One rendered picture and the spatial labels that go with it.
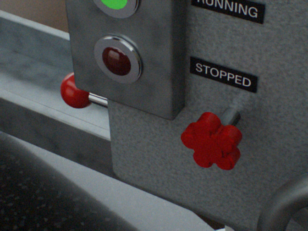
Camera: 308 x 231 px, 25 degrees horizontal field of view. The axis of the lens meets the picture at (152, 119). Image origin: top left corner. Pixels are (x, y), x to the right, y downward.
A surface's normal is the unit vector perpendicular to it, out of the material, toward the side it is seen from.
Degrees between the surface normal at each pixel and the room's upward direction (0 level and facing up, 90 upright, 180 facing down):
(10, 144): 0
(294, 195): 73
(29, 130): 90
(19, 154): 0
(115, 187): 0
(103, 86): 90
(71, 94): 68
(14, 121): 90
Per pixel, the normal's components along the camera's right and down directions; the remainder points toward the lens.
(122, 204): -0.02, -0.76
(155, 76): -0.49, 0.58
